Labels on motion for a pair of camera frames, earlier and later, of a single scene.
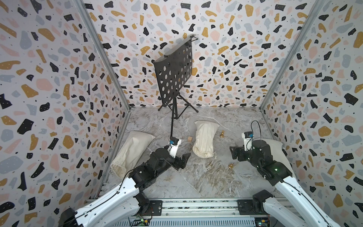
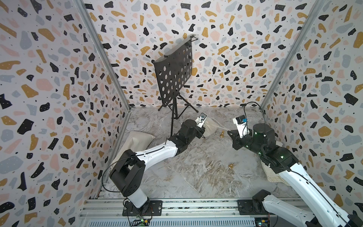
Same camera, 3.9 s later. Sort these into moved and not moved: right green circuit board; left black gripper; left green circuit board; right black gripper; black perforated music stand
Moved: left black gripper; right black gripper
Not moved: right green circuit board; left green circuit board; black perforated music stand
